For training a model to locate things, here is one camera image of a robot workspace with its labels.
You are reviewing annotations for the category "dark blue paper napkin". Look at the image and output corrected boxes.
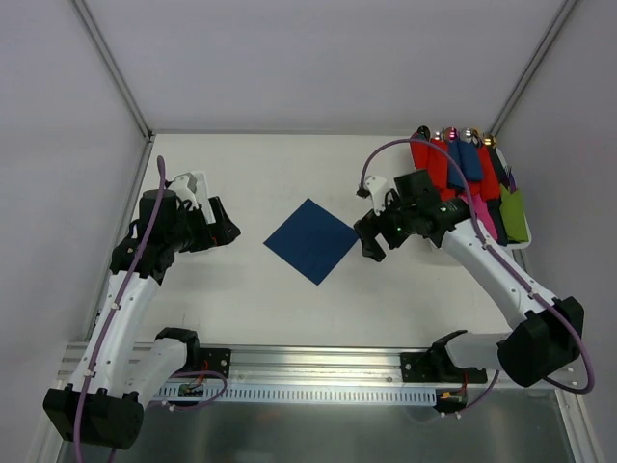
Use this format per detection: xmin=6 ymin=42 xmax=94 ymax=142
xmin=264 ymin=199 xmax=358 ymax=286

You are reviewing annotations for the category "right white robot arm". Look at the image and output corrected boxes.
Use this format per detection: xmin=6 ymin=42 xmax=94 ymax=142
xmin=354 ymin=170 xmax=584 ymax=387

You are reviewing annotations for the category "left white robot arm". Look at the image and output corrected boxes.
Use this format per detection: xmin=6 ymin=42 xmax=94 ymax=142
xmin=43 ymin=188 xmax=241 ymax=451

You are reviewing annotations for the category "pink napkin roll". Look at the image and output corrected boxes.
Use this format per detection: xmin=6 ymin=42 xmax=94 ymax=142
xmin=472 ymin=194 xmax=498 ymax=240

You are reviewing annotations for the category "green napkin roll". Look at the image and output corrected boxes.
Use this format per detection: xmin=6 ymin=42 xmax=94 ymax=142
xmin=499 ymin=185 xmax=529 ymax=242

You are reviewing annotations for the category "small white plastic basket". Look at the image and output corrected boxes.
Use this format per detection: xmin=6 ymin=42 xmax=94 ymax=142
xmin=191 ymin=171 xmax=216 ymax=224

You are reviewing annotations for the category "large white plastic basket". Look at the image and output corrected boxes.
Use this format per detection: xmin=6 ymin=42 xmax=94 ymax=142
xmin=409 ymin=139 xmax=533 ymax=251

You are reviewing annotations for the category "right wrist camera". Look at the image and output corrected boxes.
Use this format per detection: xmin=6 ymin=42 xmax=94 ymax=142
xmin=356 ymin=176 xmax=389 ymax=216

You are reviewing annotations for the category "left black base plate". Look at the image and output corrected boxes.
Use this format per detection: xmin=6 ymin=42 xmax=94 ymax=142
xmin=197 ymin=347 xmax=232 ymax=379

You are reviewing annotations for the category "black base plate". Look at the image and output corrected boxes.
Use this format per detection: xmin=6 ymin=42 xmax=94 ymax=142
xmin=197 ymin=347 xmax=232 ymax=379
xmin=399 ymin=351 xmax=488 ymax=384

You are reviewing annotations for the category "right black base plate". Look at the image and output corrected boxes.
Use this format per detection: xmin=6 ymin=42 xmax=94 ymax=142
xmin=399 ymin=351 xmax=488 ymax=384

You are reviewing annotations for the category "aluminium mounting rail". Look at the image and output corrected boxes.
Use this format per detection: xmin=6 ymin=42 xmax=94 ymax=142
xmin=57 ymin=341 xmax=582 ymax=387

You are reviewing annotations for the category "white slotted cable duct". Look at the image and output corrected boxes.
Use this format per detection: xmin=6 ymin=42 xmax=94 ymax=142
xmin=151 ymin=383 xmax=438 ymax=407

